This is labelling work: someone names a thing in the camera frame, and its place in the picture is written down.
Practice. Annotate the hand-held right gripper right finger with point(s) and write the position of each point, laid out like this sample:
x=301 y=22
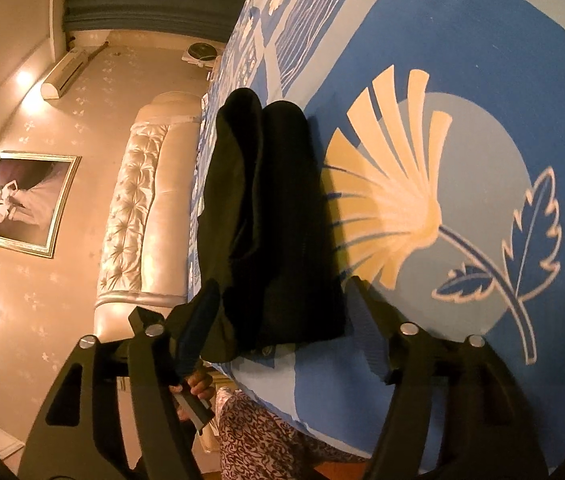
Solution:
x=370 y=335

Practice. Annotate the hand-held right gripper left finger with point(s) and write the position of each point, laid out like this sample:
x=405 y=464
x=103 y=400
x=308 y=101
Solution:
x=201 y=320

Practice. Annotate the black pants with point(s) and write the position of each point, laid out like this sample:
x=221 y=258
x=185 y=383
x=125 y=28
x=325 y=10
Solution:
x=272 y=220

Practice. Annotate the person's left hand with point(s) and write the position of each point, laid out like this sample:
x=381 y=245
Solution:
x=197 y=382

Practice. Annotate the patterned maroon white garment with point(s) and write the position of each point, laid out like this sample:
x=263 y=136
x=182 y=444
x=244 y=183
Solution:
x=252 y=440

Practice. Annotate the cream tufted headboard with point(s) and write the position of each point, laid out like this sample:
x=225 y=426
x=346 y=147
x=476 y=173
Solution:
x=137 y=200

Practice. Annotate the blue printed bedspread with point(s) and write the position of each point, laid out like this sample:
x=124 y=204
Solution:
x=437 y=35

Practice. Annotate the gold framed wall picture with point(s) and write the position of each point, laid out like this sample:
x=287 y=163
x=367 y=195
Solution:
x=25 y=205

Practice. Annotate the white wall air conditioner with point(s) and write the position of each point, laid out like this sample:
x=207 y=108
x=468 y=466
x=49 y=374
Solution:
x=65 y=74

